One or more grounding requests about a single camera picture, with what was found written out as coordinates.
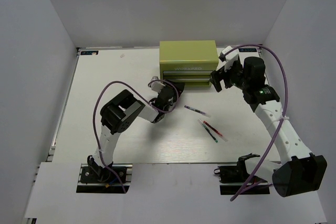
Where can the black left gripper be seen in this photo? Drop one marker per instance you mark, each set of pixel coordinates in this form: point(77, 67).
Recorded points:
point(180, 86)

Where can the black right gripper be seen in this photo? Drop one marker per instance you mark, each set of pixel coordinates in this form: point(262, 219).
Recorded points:
point(221, 74)

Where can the purple gel pen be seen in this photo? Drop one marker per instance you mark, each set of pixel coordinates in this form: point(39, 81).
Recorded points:
point(197, 111)

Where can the green gel pen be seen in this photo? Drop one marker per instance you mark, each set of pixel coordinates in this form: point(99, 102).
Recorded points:
point(208, 131)

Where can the red gel pen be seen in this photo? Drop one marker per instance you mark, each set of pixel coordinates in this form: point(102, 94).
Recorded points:
point(215, 131)

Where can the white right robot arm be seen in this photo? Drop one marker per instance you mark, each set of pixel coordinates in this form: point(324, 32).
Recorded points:
point(299, 170)

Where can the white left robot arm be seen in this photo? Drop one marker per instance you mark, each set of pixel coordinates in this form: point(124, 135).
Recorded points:
point(119, 113)

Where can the green metal drawer cabinet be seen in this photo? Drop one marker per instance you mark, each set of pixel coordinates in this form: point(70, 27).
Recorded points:
point(189, 62)

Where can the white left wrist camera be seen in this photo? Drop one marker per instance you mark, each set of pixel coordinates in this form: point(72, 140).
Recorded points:
point(156, 85)

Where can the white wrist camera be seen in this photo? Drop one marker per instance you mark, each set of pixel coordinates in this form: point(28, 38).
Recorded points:
point(156, 85)
point(228, 54)

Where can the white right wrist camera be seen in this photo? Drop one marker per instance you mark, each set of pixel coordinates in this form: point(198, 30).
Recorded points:
point(228, 54)

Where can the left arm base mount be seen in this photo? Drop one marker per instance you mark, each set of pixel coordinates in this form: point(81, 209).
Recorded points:
point(94, 179)

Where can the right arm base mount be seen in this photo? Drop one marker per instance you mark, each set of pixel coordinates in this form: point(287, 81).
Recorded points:
point(231, 177)

